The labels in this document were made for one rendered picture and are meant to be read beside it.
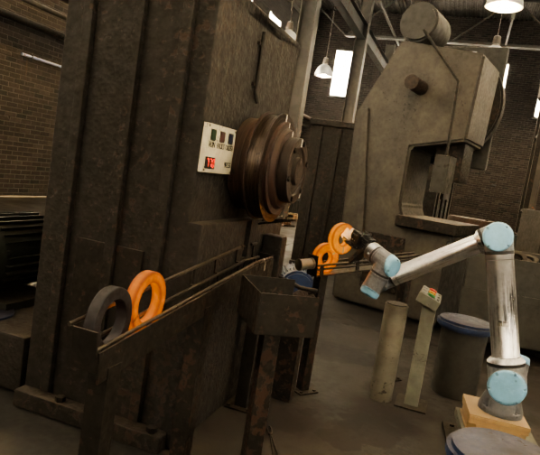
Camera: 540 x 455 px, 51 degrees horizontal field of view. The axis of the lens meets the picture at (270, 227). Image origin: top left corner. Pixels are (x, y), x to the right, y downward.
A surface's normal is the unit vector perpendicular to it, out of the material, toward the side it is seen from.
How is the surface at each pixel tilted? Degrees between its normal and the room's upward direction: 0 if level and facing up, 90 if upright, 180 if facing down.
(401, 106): 90
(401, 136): 90
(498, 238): 82
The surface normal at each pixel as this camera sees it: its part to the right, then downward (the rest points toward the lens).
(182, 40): -0.33, 0.05
